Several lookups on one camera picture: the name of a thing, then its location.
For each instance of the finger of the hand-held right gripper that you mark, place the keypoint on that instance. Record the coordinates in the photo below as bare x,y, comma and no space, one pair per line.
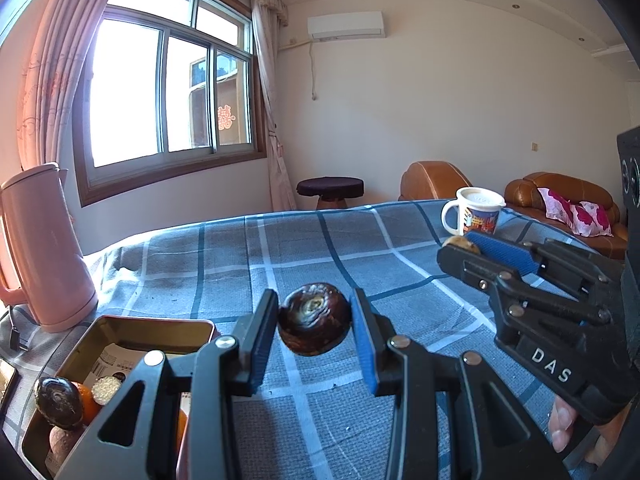
505,252
465,265

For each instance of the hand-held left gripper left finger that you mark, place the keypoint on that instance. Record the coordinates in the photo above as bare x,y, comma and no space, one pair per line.
262,340

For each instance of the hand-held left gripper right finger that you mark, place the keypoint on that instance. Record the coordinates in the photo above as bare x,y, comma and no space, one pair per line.
367,355

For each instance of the small yellow fruit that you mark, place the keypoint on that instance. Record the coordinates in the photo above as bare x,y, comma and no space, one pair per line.
462,245

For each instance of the dark brown water chestnut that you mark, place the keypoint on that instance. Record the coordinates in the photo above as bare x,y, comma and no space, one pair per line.
315,320
57,402

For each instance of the rectangular metal tin box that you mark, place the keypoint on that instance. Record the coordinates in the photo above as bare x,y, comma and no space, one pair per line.
150,330

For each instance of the orange tangerine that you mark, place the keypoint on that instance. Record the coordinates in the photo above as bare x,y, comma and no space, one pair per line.
90,405

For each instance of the person's right hand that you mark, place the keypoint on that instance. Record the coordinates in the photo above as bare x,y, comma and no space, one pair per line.
562,425

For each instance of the white printed cup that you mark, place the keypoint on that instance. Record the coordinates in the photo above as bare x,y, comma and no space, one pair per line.
472,220

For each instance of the white plastic cup lid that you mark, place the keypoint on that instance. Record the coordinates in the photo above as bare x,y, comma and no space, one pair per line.
482,197

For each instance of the brown leather sofa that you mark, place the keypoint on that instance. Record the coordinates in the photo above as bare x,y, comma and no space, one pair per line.
525,195

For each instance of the pink floral pillow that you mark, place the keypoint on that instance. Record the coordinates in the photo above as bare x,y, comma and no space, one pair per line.
580,212

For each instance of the brown leather armchair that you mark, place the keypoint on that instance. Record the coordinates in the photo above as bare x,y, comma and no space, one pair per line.
430,180

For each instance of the blue plaid tablecloth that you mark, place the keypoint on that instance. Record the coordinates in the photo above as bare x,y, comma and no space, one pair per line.
225,250

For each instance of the printed paper leaflet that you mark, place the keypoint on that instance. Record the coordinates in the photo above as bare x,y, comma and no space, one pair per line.
120,360

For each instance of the round dark cushioned stool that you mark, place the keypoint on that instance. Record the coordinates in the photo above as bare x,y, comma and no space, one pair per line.
330,187

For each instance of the pale narrow curtain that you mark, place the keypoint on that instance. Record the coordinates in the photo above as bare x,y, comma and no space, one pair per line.
272,120

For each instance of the red paper window decal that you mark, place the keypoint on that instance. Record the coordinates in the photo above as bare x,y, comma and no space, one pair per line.
226,117

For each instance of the pink electric kettle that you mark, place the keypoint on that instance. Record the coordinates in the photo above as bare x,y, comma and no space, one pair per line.
45,250

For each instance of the black smartphone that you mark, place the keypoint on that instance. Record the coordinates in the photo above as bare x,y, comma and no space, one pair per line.
6,385

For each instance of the sliding glass window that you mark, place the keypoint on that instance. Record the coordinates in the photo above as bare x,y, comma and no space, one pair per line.
130,90

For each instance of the pink patterned curtain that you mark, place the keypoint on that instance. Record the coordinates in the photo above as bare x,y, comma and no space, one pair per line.
55,70

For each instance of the white wall air conditioner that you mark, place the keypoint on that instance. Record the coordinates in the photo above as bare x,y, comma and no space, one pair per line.
346,25

